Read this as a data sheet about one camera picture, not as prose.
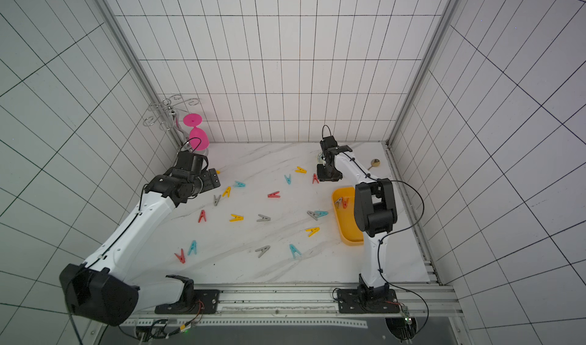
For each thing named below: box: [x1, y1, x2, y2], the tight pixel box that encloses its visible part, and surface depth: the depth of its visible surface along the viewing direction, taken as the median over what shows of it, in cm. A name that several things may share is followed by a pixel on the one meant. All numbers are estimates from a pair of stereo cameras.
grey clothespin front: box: [254, 245, 271, 259], surface depth 85 cm
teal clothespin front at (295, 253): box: [289, 243, 303, 260], surface depth 85 cm
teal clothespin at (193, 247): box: [187, 239, 198, 256], surface depth 87 cm
